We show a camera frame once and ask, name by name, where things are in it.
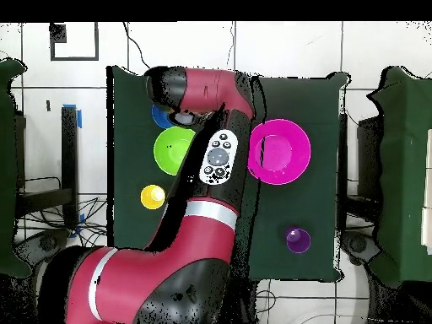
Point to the purple cup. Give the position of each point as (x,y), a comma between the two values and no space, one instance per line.
(298,241)

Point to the large green bowl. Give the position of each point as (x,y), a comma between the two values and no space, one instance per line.
(168,150)

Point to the dark green tablecloth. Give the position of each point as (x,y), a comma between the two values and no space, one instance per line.
(303,101)

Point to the blue bowl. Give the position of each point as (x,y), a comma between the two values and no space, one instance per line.
(160,118)

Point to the large pink bowl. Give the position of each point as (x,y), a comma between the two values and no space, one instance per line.
(287,152)

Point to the black square frame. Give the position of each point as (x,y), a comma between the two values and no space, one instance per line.
(58,33)

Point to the blue tape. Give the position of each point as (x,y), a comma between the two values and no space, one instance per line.
(79,118)

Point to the green-clothed side table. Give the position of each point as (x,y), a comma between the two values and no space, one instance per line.
(6,168)
(405,168)

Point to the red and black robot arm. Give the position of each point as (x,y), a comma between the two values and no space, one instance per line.
(202,243)

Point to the black post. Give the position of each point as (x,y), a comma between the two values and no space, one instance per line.
(69,152)

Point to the black wheeled base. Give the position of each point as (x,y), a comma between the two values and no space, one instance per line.
(357,243)
(49,243)

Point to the yellow cup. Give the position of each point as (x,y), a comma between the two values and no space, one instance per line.
(152,196)

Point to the white board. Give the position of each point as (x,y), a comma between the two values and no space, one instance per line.
(428,189)

